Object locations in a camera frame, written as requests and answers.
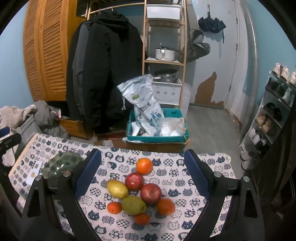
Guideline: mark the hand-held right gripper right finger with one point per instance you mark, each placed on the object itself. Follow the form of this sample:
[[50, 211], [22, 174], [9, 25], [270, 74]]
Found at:
[[196, 173]]

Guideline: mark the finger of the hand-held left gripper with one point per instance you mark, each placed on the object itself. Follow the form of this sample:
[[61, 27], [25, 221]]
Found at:
[[3, 132], [10, 140]]

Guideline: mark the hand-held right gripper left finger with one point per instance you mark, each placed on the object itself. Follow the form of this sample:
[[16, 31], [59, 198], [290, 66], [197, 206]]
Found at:
[[89, 172]]

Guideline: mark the green patterned plate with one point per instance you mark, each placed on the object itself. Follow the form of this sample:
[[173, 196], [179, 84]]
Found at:
[[62, 162]]

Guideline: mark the yellow mango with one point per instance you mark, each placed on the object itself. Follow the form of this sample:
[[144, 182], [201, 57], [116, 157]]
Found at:
[[117, 188]]

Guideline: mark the small tangerine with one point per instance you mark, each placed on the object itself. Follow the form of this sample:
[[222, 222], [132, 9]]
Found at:
[[114, 207], [142, 219]]

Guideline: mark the orange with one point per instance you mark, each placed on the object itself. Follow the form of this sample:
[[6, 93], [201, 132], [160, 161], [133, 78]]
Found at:
[[166, 206], [144, 166]]

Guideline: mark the red apple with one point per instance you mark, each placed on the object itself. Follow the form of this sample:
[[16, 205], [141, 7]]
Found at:
[[134, 181], [150, 193]]

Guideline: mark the pile of grey clothes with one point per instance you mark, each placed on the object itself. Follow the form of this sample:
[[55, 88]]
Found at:
[[9, 113]]

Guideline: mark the grey laundry bag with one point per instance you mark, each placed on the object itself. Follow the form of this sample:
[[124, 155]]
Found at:
[[27, 129]]

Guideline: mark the cat print tablecloth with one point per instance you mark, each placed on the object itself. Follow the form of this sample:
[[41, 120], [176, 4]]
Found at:
[[171, 176]]

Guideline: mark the white smartphone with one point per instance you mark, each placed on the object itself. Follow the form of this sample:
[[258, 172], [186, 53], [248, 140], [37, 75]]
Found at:
[[34, 172]]

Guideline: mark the grey garment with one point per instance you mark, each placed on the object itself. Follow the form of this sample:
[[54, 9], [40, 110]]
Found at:
[[48, 120]]

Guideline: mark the cardboard box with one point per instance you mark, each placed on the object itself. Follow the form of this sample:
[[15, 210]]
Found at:
[[161, 147]]

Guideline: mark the wooden drawer box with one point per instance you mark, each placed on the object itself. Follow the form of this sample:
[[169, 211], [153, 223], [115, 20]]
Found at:
[[74, 127]]

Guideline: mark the teal box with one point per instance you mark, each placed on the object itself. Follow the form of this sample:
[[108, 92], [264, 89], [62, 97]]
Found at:
[[157, 139]]

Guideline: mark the clear plastic bag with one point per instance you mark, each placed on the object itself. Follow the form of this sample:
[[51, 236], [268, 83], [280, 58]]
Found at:
[[171, 127]]

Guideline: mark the dark long coat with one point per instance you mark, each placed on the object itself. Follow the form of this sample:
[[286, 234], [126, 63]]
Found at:
[[70, 81]]

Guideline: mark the shoe rack with shoes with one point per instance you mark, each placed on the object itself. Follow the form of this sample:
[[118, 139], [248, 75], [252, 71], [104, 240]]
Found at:
[[266, 121]]

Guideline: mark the white perforated crate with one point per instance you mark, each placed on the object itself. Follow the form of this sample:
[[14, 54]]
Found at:
[[165, 92]]

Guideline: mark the white rice bag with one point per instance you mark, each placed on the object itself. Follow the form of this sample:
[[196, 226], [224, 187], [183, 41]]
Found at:
[[143, 104]]

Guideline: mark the wooden louvered wardrobe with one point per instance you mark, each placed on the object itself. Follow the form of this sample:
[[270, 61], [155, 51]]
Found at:
[[50, 46]]

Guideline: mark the steel pot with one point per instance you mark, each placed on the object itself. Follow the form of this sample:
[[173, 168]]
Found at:
[[166, 75]]

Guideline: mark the black hooded coat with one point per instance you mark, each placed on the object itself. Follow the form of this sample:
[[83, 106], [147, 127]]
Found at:
[[108, 69]]

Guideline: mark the grey coat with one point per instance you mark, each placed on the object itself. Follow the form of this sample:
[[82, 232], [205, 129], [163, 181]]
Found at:
[[79, 58]]

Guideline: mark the white door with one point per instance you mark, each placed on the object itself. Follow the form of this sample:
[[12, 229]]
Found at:
[[233, 69]]

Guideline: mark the metal pipe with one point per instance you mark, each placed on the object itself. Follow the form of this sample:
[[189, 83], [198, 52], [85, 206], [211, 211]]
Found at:
[[252, 69]]

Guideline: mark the grey hanging bag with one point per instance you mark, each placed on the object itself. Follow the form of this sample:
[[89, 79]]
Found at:
[[196, 51]]

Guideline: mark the white cooking pot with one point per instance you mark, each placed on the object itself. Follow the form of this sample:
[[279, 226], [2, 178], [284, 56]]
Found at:
[[164, 54]]

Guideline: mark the wooden shelf rack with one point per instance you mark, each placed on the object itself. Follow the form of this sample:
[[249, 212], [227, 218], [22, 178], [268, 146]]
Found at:
[[145, 46]]

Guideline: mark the dark blue umbrella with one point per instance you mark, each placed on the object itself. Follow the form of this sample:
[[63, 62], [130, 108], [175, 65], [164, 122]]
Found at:
[[211, 24]]

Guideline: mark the white storage bin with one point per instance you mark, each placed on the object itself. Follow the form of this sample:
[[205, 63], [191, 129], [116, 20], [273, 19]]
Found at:
[[163, 12]]

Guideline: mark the wooden clothes rail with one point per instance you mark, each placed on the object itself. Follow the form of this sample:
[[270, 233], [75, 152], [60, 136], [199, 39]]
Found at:
[[99, 9]]

